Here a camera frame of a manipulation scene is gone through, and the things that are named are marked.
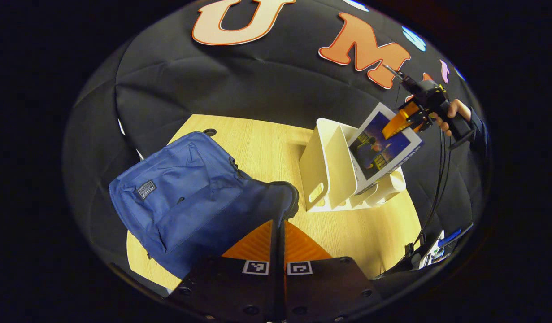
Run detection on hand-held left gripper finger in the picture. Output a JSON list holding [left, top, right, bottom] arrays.
[[168, 220, 280, 323], [279, 220, 383, 323]]

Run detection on blue cover book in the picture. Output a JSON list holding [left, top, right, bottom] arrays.
[[348, 102, 423, 194]]

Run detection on white bookshelf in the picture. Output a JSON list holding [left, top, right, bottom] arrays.
[[298, 118, 406, 212]]

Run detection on blue schoolbag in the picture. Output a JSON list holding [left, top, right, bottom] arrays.
[[109, 131, 300, 279]]

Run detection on white and blue clutter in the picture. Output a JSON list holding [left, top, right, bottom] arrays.
[[406, 222, 474, 272]]

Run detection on black cable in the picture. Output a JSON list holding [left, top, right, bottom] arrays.
[[404, 128, 453, 270]]

